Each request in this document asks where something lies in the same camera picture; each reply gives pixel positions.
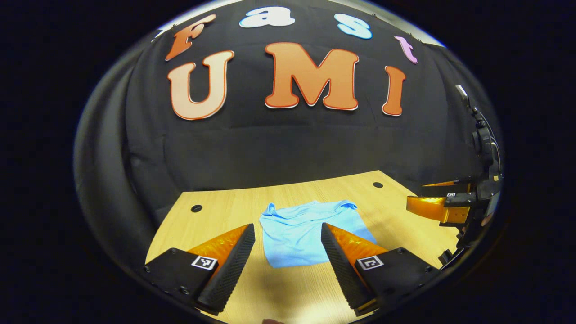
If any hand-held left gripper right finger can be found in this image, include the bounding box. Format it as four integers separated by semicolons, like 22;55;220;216
320;222;439;316

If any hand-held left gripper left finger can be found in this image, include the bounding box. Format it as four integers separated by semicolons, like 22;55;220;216
144;223;256;315

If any light blue T-shirt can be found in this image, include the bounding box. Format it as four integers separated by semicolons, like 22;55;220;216
259;199;378;270

